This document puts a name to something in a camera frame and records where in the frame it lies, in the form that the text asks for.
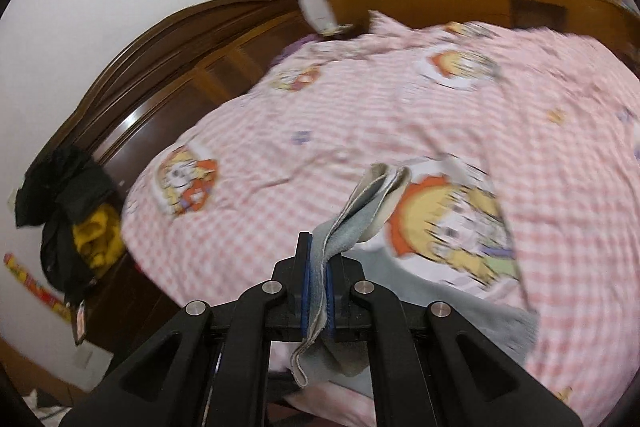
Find purple cloth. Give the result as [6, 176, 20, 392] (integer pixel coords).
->
[276, 33, 322, 64]

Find pink checked cartoon blanket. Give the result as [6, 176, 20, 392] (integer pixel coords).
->
[120, 9, 640, 427]

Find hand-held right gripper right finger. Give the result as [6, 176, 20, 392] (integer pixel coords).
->
[325, 257, 583, 427]

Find dark wooden headboard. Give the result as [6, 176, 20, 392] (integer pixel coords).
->
[37, 0, 331, 358]

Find yellow clothing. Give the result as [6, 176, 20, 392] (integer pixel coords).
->
[72, 207, 123, 270]

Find black clothing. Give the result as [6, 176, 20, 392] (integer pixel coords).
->
[14, 146, 118, 293]

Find red yellow paper strip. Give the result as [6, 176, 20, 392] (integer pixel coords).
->
[2, 252, 73, 324]

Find long wooden cabinet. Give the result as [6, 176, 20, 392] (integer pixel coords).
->
[327, 0, 640, 58]

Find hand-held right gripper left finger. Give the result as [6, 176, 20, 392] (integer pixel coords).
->
[60, 232, 313, 427]

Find grey pants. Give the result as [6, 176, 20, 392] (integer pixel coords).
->
[291, 163, 542, 389]

